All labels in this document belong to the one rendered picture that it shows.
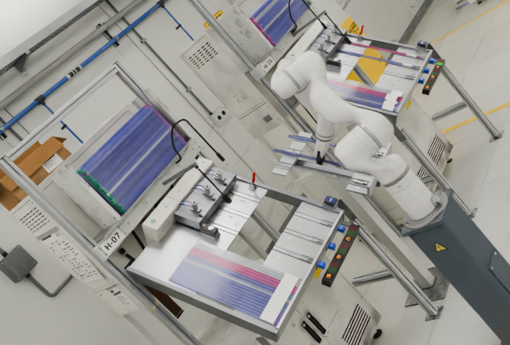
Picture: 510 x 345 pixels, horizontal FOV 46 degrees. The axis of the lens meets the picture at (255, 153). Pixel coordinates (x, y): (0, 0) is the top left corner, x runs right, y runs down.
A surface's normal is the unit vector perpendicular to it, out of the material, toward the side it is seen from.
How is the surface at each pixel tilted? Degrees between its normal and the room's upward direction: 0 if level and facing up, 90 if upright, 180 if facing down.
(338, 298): 90
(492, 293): 90
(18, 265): 90
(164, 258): 45
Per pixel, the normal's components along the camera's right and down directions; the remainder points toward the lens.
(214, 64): -0.47, 0.61
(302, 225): -0.06, -0.74
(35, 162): 0.49, -0.47
